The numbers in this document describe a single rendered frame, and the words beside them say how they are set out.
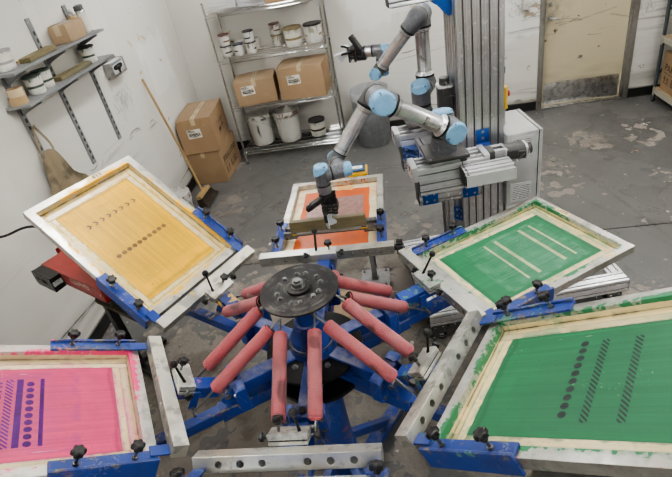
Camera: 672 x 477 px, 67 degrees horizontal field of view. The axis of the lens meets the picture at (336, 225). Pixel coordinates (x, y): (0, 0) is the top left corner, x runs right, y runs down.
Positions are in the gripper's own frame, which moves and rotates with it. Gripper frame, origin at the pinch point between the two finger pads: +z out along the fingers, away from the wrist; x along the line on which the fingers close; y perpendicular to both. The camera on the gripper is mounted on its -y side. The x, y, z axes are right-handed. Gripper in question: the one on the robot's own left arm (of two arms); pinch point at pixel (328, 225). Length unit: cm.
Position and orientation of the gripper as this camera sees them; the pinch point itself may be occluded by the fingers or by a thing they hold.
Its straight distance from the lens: 267.2
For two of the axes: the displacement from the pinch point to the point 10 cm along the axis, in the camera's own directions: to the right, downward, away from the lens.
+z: 1.7, 8.3, 5.3
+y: 9.8, -1.1, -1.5
